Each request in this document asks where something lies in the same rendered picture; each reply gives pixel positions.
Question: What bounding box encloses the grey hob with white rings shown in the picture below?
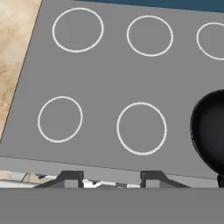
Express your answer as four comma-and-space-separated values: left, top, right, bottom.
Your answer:
0, 0, 224, 188

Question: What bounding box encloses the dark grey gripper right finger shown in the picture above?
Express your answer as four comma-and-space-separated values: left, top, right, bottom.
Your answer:
139, 170, 193, 189

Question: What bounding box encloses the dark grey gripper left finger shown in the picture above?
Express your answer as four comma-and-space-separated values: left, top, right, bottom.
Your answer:
32, 170, 85, 189

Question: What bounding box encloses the black frying pan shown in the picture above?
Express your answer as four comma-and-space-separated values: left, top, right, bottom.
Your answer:
189, 88, 224, 188

